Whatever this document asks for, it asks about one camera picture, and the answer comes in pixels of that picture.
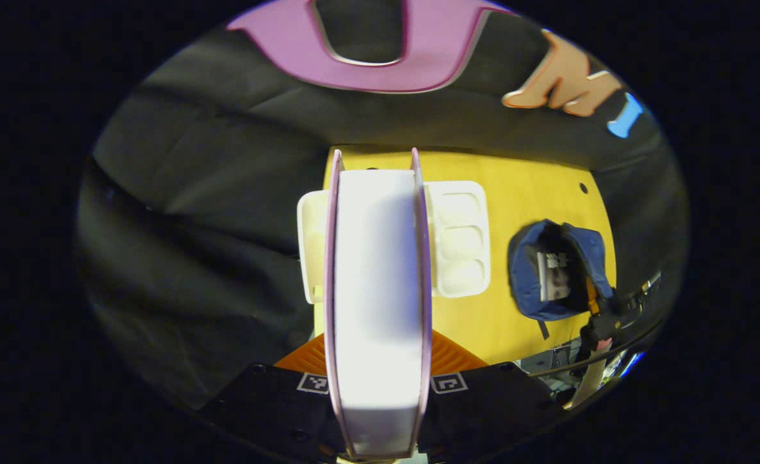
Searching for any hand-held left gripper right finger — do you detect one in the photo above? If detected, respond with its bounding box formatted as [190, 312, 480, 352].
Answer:
[417, 329, 569, 463]

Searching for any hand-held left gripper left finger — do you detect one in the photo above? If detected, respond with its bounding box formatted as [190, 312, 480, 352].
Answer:
[198, 331, 350, 463]

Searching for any blue schoolbag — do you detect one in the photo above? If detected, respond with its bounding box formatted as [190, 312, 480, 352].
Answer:
[508, 219, 618, 340]

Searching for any white bookshelf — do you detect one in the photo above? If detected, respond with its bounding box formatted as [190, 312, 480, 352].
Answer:
[296, 180, 491, 305]

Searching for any pink book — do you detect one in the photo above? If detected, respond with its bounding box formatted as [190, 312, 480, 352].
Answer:
[324, 147, 433, 459]

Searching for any black backdrop cloth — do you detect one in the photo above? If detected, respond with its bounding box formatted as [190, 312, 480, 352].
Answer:
[77, 0, 690, 413]

